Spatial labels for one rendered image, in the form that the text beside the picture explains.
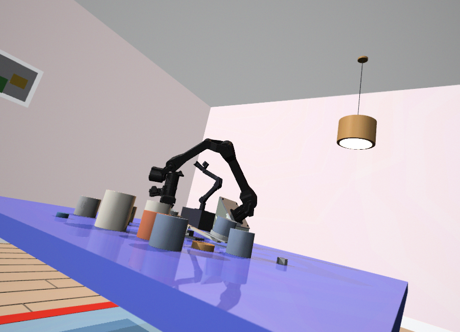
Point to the orange ring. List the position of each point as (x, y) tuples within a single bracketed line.
[(203, 246)]

